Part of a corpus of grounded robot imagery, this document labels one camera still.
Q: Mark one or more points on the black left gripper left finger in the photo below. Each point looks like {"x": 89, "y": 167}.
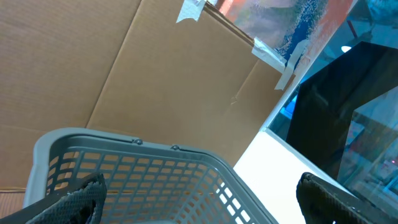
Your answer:
{"x": 80, "y": 202}

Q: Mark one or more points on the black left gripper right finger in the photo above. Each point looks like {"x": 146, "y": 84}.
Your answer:
{"x": 323, "y": 203}

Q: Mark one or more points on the grey plastic mesh basket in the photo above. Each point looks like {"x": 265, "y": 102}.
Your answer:
{"x": 146, "y": 182}

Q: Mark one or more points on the white tape strip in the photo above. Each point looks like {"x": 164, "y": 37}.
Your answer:
{"x": 276, "y": 61}

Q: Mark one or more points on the brown cardboard sheet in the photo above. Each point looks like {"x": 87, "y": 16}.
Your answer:
{"x": 127, "y": 67}

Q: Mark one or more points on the colourful painted poster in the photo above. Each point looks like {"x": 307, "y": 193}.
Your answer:
{"x": 282, "y": 24}

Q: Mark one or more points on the grey tape strip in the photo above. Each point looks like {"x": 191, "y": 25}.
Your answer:
{"x": 191, "y": 9}

